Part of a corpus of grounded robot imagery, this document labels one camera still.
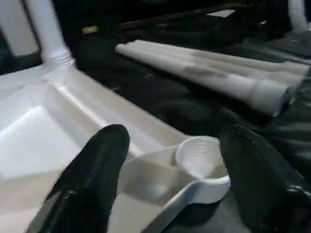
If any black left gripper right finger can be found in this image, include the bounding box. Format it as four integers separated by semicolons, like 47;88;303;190
218;123;311;233

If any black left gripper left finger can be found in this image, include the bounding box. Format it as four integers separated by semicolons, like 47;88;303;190
25;123;131;233

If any white plastic table top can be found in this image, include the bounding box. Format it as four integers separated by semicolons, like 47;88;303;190
0;62;231;233

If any black plastic mat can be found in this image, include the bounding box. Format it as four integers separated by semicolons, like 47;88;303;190
0;24;311;233

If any small tan tag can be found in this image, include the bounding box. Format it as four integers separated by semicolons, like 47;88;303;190
82;25;99;34

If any white flat panel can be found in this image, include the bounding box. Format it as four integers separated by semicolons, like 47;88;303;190
206;9;235;18

